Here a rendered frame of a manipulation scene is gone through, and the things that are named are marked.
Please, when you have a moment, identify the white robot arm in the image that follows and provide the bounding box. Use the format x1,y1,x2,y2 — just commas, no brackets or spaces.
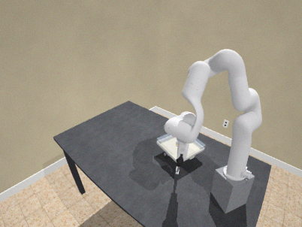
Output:
164,49,262,180

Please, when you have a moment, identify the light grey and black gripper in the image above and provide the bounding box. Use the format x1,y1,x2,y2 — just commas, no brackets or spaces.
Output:
176,140,189,167

